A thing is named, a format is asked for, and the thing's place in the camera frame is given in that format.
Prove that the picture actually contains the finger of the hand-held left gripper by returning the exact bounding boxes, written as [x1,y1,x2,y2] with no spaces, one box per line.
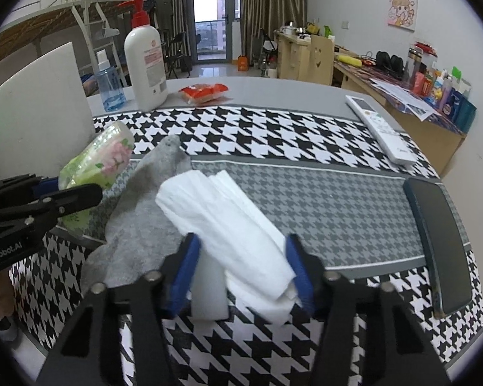
[24,183,104,226]
[0,174,61,210]

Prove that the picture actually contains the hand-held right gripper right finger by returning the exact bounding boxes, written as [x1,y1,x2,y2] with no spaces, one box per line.
[284,233,453,386]

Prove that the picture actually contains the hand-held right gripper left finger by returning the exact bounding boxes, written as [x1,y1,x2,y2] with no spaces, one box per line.
[34,233,204,386]

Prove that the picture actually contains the green floral tissue packet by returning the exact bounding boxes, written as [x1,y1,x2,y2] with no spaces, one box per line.
[58,123,135,232]

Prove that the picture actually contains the grey sock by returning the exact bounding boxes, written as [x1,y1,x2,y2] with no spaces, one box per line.
[81,134,194,290]

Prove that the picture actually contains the white tissue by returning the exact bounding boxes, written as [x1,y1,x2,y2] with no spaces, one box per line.
[156,170,298,326]

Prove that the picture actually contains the white foam box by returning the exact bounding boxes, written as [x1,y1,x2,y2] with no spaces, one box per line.
[0,41,95,178]

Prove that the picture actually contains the person's left hand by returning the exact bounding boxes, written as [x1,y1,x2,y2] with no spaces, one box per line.
[0,269,17,320]

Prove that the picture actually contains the blue spray bottle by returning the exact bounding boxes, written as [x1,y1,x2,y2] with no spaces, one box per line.
[96,51,127,112]

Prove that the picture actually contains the black phone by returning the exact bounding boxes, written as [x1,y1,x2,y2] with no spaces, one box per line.
[402,177,473,318]

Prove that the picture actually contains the houndstooth table mat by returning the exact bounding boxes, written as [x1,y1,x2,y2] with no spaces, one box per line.
[8,105,483,386]

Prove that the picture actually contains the white lotion pump bottle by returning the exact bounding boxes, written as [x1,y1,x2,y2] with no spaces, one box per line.
[118,0,169,111]

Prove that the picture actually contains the white metal bunk bed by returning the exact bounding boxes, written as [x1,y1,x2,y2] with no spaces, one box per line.
[0,0,125,89]

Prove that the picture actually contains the white remote control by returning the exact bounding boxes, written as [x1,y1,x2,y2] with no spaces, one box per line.
[345,94,415,165]

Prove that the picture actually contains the red snack packet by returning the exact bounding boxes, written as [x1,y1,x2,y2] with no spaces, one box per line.
[178,82,230,105]

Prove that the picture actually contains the black folding chair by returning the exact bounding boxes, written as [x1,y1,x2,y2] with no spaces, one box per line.
[165,31,194,79]

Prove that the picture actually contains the printed papers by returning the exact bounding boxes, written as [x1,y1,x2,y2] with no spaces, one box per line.
[369,77,435,121]

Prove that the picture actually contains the dark hanging clothes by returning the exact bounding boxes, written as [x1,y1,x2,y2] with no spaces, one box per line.
[145,0,174,41]

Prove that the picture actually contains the wooden chair with smiley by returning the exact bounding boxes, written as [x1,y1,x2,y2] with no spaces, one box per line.
[310,34,335,86]

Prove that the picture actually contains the wooden desk with drawers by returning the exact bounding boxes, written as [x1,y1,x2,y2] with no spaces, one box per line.
[274,28,335,85]

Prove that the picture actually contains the black headphones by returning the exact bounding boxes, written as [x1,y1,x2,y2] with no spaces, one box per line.
[375,50,405,75]

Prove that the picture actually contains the glass balcony door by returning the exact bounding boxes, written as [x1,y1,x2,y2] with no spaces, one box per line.
[189,0,244,61]

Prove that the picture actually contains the group of toiletry bottles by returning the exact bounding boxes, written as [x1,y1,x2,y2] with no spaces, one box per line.
[402,42,478,131]

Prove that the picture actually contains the cartoon wall poster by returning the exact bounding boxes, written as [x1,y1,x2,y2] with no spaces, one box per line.
[387,0,419,33]

